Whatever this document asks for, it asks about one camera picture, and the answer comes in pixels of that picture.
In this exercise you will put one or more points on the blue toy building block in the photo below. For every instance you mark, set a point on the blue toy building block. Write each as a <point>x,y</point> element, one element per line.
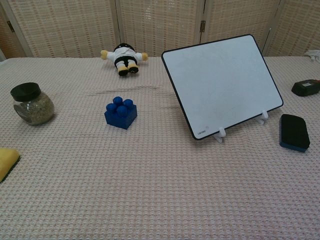
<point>120,116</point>

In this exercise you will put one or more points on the white board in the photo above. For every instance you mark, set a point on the white board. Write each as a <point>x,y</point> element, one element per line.
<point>220,87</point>

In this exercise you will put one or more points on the glass jar with black lid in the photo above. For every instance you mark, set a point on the glass jar with black lid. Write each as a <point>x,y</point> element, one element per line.
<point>31,105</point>

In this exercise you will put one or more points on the blue black whiteboard eraser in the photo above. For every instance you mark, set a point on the blue black whiteboard eraser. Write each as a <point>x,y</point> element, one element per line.
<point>294,132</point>

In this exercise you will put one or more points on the black and white plush toy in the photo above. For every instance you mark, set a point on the black and white plush toy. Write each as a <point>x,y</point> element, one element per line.
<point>124,58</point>

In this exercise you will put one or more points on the yellow sponge with green base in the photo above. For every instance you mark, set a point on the yellow sponge with green base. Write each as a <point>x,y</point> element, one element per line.
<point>7,162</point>

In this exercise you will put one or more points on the black box with label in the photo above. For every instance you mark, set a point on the black box with label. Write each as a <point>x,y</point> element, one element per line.
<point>306,87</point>

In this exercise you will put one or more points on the white plastic tablet stand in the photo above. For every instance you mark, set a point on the white plastic tablet stand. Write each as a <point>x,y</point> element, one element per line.
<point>221,133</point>

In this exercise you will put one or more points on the white crumpled cloth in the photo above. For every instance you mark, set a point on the white crumpled cloth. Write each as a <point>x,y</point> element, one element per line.
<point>313,55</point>

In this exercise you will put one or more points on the woven tablecloth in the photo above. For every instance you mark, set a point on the woven tablecloth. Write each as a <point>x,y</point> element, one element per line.
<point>140,162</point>

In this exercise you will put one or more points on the woven folding screen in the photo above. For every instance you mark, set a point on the woven folding screen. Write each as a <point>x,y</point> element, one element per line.
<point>155,25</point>

